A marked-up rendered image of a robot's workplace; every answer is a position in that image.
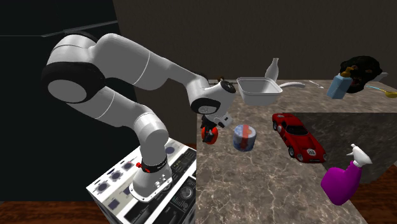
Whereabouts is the white rectangular tub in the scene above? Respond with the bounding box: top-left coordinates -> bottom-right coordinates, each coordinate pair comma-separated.
236,76 -> 284,106

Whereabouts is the gold spoon blue handle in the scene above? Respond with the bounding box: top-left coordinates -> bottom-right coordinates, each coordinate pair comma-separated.
365,85 -> 397,99

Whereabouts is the white slim bottle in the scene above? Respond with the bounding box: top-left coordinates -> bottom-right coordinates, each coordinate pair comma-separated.
264,57 -> 280,82

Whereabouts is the red round fruit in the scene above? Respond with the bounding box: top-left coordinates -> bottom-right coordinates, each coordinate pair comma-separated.
201,126 -> 219,146

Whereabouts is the red toy sports car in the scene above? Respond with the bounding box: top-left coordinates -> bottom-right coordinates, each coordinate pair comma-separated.
272,113 -> 328,164

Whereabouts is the black furry head figure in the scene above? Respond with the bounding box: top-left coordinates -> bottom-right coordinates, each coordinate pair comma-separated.
340,55 -> 384,95

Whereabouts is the purple spray bottle white nozzle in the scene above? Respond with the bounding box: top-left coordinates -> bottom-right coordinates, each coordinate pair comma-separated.
320,143 -> 373,206

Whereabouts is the white ladle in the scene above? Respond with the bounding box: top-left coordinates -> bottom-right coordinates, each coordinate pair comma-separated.
278,81 -> 307,90

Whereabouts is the blue white cylinder red stripe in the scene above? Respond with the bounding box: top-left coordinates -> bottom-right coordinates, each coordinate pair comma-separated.
232,124 -> 258,153

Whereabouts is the blue soap dispenser gold pump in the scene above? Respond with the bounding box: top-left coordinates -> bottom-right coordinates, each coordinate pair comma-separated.
326,67 -> 354,100

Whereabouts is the patterned white robot stand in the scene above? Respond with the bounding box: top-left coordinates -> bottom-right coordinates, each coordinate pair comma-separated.
86,137 -> 198,224

